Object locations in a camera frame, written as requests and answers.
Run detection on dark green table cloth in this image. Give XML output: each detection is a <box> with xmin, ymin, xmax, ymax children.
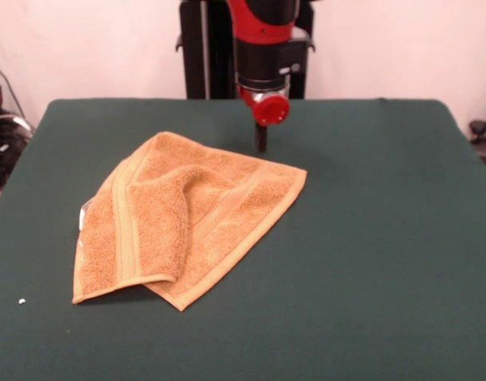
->
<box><xmin>0</xmin><ymin>98</ymin><xmax>486</xmax><ymax>381</ymax></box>

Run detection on tan terry towel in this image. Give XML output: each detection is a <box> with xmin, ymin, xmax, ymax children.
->
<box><xmin>71</xmin><ymin>131</ymin><xmax>308</xmax><ymax>312</ymax></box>

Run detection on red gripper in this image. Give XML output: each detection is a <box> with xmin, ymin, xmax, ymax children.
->
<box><xmin>236</xmin><ymin>83</ymin><xmax>291</xmax><ymax>155</ymax></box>

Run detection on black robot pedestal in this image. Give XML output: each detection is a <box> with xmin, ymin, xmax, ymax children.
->
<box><xmin>173</xmin><ymin>0</ymin><xmax>318</xmax><ymax>100</ymax></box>

